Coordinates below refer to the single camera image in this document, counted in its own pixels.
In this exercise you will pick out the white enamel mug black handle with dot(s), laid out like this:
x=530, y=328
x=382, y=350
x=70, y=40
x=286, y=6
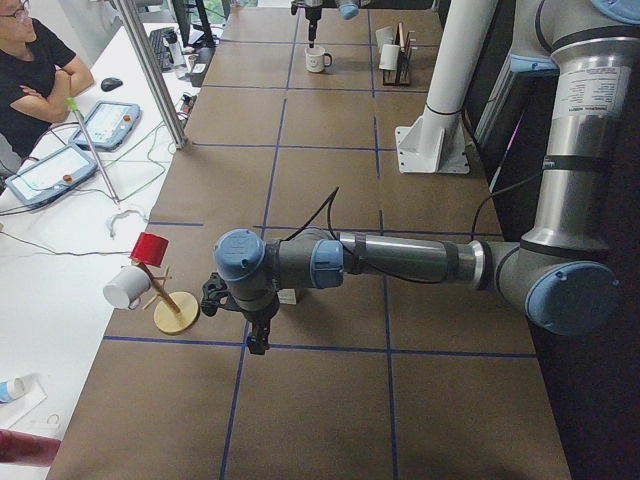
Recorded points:
x=317, y=59

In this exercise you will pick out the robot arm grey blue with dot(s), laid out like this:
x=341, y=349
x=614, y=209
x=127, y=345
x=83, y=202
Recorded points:
x=556, y=273
x=348, y=9

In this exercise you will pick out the white mug on rack front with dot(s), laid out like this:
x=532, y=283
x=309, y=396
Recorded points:
x=389, y=56

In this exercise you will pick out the white mug on rack rear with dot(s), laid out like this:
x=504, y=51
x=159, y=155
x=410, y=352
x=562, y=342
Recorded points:
x=385, y=35

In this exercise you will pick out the metal rod green tip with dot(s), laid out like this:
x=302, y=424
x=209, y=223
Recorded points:
x=81, y=122

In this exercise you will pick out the aluminium frame post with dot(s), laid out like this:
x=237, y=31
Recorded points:
x=155, y=80

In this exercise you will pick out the teach pendant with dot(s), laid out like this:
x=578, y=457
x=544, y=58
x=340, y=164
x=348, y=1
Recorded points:
x=51, y=177
x=109, y=123

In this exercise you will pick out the white curved plastic part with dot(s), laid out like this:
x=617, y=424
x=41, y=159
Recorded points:
x=122, y=213

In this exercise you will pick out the black wire mug rack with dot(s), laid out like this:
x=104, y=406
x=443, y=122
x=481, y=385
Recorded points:
x=402, y=76

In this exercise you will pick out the white mug on rack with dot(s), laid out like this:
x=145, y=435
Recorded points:
x=385, y=35
x=389, y=56

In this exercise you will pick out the person in black shirt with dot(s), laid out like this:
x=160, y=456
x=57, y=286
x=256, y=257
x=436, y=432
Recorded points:
x=39, y=73

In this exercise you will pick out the black box white label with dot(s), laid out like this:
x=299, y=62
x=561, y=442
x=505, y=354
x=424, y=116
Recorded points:
x=199, y=63

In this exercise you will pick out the black keyboard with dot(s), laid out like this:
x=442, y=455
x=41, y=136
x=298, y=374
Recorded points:
x=161, y=50

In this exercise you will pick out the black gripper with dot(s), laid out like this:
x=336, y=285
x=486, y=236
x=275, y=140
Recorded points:
x=312, y=20
x=258, y=316

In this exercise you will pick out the red cup on stand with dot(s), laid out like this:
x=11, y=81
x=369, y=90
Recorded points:
x=149, y=249

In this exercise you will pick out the small blue white bottle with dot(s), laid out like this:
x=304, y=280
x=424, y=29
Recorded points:
x=11, y=390

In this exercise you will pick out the black monitor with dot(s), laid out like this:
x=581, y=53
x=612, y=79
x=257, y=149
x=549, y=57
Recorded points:
x=193, y=23

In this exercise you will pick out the wooden mug tree stand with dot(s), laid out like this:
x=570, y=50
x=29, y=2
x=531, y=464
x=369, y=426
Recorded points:
x=174, y=312

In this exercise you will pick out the white cup on stand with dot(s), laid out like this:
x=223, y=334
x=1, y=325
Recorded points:
x=125, y=289

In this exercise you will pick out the clear water bottle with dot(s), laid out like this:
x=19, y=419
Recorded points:
x=177, y=59

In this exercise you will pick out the teach pendant near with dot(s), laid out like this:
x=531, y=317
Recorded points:
x=51, y=177

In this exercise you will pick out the teach pendant far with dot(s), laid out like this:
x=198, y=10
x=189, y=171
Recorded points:
x=109, y=123

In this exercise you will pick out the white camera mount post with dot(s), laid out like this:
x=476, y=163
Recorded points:
x=435, y=143

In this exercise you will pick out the black computer mouse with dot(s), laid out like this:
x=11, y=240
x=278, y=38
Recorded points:
x=110, y=84

